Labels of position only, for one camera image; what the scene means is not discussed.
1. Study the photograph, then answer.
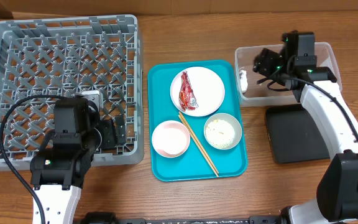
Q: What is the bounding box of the white tissue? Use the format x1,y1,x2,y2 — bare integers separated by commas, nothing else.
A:
239,70,249,93

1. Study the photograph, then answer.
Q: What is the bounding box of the pink bowl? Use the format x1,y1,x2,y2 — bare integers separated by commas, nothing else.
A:
151,120,190,158

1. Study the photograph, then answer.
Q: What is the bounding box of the red snack wrapper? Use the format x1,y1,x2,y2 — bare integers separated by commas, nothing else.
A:
178,71,198,110

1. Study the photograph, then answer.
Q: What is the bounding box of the grey-green bowl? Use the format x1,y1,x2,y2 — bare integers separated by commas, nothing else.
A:
204,113,242,150

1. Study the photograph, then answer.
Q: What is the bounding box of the cooked rice pile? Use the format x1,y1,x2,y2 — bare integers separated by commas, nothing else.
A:
204,119,235,149

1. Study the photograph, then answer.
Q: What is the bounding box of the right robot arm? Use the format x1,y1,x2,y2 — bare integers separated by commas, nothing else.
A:
253,30,358,223

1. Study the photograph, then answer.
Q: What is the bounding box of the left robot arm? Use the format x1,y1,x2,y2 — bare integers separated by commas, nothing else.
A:
30,97,126,223

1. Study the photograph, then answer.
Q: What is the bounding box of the grey dishwasher rack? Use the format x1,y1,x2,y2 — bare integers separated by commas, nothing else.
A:
0,14,144,171

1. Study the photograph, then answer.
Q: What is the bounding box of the clear plastic bin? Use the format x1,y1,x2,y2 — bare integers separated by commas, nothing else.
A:
234,42,342,107

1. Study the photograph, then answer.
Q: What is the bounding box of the wooden chopstick lower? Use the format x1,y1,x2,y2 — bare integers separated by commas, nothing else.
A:
178,114,219,178

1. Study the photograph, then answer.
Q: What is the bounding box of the wooden chopstick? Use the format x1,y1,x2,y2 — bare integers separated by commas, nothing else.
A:
178,111,220,175
178,114,219,178

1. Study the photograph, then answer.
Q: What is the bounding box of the wooden chopstick upper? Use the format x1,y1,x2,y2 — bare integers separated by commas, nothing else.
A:
178,111,220,175

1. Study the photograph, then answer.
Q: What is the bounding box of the white round plate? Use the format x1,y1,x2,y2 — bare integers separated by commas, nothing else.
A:
170,67,225,117

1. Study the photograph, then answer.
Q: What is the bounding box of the black tray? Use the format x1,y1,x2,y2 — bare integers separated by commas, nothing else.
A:
265,104,329,164

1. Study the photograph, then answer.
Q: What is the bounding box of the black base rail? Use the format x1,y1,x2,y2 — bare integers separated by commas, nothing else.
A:
73,212,278,224

